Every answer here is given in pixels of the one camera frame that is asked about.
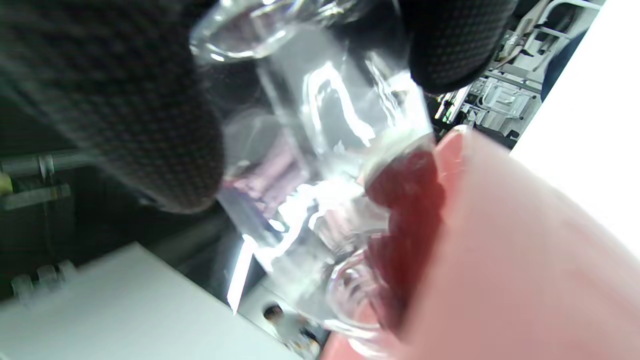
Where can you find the pile of dark red cranberries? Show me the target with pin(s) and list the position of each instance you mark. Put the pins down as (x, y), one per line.
(410, 200)

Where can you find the navy blue backpack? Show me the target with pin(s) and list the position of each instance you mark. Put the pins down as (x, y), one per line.
(560, 65)

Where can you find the pink salad bowl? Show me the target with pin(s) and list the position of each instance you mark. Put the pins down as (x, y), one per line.
(525, 275)

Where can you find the white rolling cart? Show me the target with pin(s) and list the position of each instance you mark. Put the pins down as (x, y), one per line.
(505, 100)

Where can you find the person's right hand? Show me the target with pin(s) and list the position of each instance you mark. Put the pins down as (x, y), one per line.
(100, 75)

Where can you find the clear plastic jar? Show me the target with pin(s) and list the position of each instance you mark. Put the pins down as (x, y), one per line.
(310, 150)

